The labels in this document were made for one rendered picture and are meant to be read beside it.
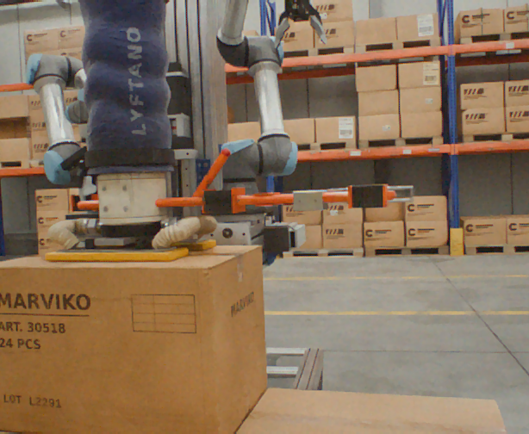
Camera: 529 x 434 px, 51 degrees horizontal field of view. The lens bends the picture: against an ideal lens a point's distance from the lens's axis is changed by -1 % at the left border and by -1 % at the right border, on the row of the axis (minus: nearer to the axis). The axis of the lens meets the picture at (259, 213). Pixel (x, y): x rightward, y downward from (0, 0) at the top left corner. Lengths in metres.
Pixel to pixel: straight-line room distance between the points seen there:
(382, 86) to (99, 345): 7.60
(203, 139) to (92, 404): 1.12
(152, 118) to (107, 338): 0.53
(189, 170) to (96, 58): 0.74
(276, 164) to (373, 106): 6.69
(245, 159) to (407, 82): 6.84
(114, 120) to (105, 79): 0.10
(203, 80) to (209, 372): 1.23
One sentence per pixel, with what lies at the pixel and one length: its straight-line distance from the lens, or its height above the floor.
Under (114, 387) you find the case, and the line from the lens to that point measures 1.35.
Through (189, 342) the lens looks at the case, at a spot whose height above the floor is 0.78.
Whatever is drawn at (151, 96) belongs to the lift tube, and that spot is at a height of 1.33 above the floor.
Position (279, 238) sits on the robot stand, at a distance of 2.00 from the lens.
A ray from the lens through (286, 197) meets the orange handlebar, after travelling 1.30.
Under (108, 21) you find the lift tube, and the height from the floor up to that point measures 1.51.
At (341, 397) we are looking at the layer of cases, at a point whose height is 0.54.
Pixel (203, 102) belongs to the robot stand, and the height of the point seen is 1.43.
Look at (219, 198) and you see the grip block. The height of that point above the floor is 1.08.
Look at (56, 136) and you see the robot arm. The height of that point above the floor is 1.31.
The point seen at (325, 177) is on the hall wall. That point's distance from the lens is 9.82.
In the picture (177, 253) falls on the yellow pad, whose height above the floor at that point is 0.96.
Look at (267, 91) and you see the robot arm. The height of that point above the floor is 1.44.
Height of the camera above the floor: 1.10
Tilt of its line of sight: 3 degrees down
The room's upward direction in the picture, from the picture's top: 2 degrees counter-clockwise
